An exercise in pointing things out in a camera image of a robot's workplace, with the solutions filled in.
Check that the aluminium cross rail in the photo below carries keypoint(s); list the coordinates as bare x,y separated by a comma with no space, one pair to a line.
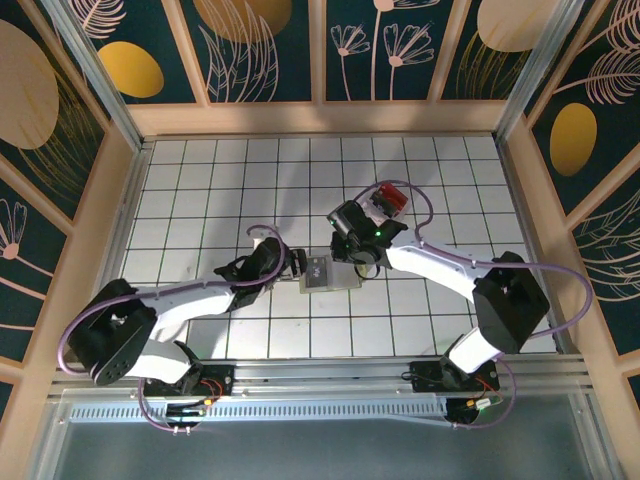
325,375

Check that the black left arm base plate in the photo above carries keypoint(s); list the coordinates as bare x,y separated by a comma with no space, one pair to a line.
220,372

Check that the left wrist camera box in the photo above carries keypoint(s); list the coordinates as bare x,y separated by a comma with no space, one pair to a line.
262,240

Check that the aluminium side rail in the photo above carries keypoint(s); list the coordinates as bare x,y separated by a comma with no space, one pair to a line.
131,190
520,200

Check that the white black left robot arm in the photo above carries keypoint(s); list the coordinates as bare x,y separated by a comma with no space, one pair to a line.
190,300

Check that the aluminium corner post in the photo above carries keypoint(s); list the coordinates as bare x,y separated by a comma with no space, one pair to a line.
536,75
96,75

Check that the small electronics board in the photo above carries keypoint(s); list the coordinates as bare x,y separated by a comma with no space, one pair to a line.
475,407
185,412

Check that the black logo card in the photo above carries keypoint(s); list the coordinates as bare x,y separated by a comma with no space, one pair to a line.
385,206

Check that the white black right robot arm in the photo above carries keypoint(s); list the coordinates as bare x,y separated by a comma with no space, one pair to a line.
435,260

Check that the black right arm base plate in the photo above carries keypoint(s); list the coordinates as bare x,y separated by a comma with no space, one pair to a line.
425,375

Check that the dark grey credit card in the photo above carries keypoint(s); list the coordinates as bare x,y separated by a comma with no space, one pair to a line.
320,275

